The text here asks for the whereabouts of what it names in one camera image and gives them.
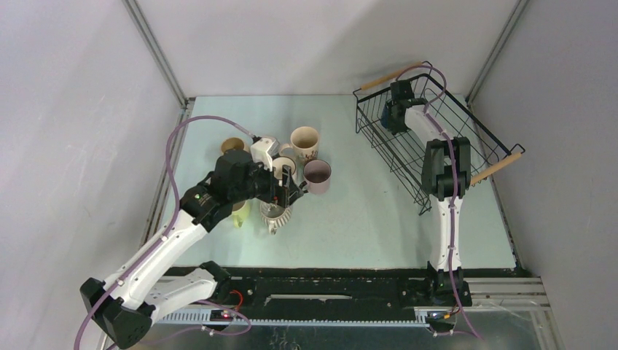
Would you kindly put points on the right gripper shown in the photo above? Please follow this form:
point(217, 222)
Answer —
point(392, 126)

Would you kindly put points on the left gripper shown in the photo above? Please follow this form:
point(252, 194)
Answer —
point(283, 195)

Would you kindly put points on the lilac mug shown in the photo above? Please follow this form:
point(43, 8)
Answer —
point(316, 174)

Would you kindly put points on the white ribbed cup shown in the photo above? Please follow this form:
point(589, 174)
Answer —
point(274, 217)

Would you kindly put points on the floral patterned mug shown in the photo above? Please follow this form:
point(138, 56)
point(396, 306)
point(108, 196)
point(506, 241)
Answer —
point(304, 142)

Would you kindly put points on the light green mug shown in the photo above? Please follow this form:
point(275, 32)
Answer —
point(240, 213)

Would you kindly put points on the beige ceramic cup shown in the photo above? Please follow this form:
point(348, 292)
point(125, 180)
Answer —
point(233, 144)

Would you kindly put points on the dark blue mug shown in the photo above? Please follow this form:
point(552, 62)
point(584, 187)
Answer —
point(386, 112)

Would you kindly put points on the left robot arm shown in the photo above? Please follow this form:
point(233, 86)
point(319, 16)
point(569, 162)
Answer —
point(127, 303)

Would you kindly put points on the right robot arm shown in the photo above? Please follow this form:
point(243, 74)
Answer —
point(445, 178)

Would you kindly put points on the black wire dish rack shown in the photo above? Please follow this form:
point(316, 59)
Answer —
point(403, 152)

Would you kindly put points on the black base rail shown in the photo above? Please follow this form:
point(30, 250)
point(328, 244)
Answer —
point(340, 295)

